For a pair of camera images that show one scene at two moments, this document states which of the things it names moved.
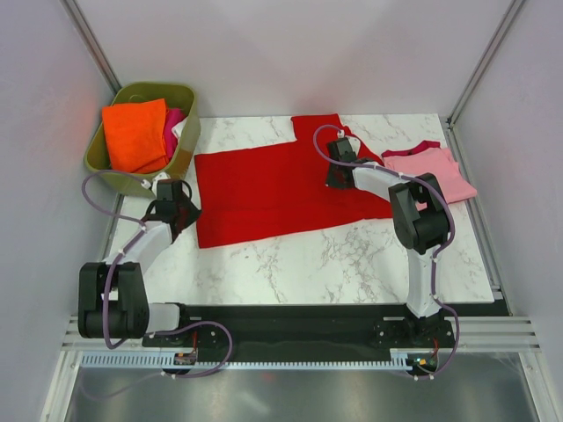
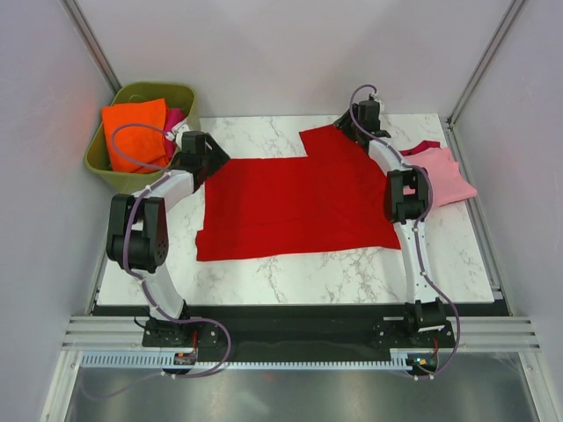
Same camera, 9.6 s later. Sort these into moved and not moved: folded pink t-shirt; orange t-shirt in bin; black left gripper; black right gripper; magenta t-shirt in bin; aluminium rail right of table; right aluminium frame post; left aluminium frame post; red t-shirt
Moved: black right gripper; red t-shirt; black left gripper
Not moved: orange t-shirt in bin; magenta t-shirt in bin; aluminium rail right of table; folded pink t-shirt; left aluminium frame post; right aluminium frame post
